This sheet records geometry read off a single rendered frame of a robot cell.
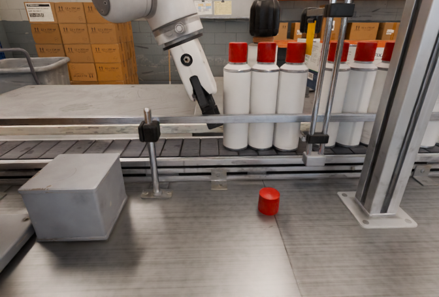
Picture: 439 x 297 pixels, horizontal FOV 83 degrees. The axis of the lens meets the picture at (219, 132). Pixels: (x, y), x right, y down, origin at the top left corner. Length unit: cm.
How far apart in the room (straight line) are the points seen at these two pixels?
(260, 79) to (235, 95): 5
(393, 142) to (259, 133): 22
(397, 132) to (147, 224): 38
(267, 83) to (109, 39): 348
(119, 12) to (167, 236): 32
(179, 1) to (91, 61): 358
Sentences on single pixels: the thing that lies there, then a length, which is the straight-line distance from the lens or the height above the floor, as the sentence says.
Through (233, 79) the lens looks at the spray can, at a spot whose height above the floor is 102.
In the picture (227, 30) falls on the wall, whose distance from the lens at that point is 496.
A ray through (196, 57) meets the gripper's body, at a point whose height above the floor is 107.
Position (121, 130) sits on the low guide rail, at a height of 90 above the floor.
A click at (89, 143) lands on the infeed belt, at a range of 60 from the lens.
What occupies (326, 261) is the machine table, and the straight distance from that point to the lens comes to 39.
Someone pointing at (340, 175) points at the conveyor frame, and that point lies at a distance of 56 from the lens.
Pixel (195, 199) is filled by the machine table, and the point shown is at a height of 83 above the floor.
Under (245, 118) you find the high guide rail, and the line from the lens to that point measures 46.
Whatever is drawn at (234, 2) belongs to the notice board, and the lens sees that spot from 485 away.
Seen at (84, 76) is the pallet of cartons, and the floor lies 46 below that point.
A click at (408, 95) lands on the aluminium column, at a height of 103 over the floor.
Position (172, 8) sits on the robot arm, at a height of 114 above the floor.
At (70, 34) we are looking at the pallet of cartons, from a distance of 404.
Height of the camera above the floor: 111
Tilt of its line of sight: 23 degrees down
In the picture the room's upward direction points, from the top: straight up
